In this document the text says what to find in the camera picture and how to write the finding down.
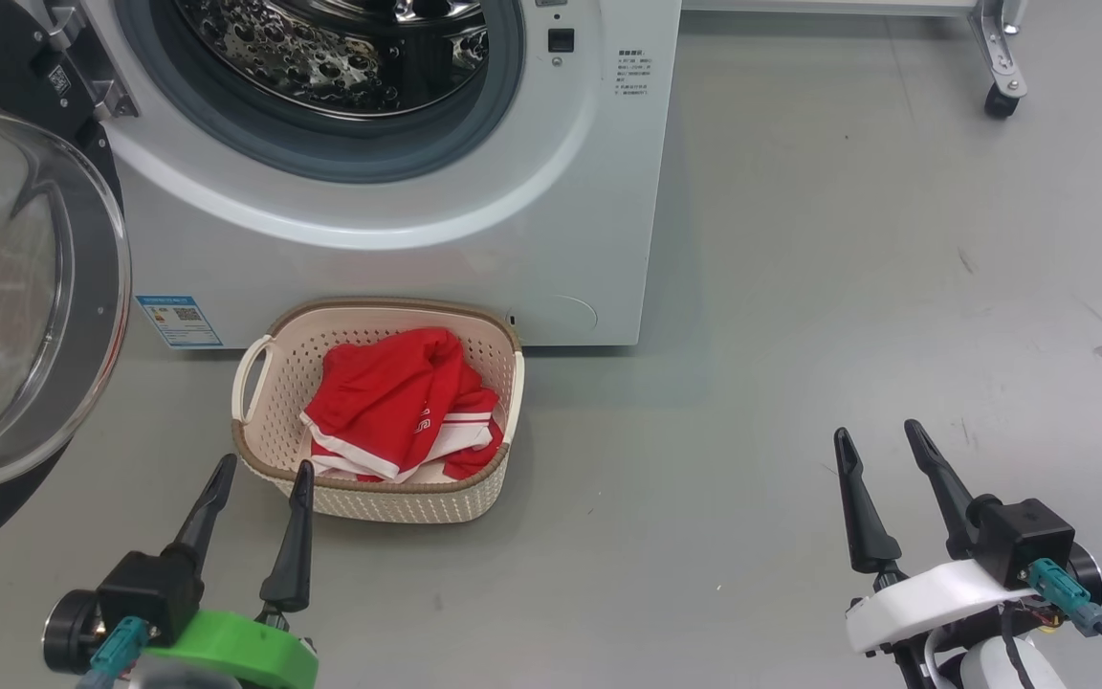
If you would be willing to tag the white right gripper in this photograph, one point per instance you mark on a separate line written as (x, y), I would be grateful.
(924, 603)

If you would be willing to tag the blue energy label sticker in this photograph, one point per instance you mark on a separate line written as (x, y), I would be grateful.
(178, 321)

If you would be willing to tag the red garment with white hem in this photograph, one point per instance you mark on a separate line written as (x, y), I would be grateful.
(379, 383)

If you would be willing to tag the black cylindrical right gripper motor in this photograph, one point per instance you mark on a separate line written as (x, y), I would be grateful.
(1087, 574)

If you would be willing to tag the stainless steel washing machine drum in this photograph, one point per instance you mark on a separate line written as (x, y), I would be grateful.
(321, 57)

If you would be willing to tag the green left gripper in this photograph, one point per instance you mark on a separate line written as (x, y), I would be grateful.
(235, 655)

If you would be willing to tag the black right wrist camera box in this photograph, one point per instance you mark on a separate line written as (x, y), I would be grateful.
(1024, 541)

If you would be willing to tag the black cylindrical left gripper motor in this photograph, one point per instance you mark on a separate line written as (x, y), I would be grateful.
(68, 632)

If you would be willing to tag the cream perforated laundry basket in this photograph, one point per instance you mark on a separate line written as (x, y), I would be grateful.
(283, 421)

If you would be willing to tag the grey partition frame with caster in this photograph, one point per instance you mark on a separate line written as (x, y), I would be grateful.
(1001, 67)

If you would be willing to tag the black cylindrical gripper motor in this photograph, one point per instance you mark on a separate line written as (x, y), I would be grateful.
(1087, 574)
(68, 632)

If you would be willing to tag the black door latch socket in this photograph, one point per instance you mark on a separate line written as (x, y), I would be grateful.
(562, 40)

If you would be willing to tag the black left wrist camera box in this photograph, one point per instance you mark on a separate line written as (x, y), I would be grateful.
(149, 593)

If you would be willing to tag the white front-load washing machine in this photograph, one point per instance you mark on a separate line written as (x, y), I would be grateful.
(561, 239)

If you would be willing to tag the washing machine round door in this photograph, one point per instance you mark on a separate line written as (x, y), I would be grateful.
(25, 287)

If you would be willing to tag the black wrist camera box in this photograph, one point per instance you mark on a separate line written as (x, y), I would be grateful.
(149, 593)
(1024, 541)

